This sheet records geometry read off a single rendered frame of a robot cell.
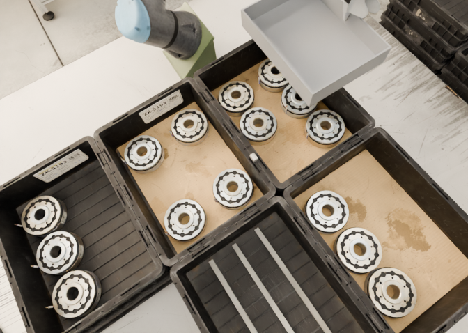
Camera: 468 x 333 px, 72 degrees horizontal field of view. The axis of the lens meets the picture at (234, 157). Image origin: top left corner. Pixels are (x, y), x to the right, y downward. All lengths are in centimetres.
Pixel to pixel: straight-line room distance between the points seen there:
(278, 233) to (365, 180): 27
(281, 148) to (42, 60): 196
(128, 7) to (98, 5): 168
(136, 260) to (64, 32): 200
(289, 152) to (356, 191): 20
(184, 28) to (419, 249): 88
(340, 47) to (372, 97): 41
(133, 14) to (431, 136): 95
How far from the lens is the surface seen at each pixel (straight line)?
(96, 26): 254
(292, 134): 91
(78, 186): 98
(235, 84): 95
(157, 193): 88
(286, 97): 93
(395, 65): 128
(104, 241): 91
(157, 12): 100
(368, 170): 91
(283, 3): 88
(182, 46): 107
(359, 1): 78
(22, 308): 87
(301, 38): 81
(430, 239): 92
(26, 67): 256
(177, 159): 90
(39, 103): 135
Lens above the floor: 164
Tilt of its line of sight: 68 degrees down
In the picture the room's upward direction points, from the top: 10 degrees counter-clockwise
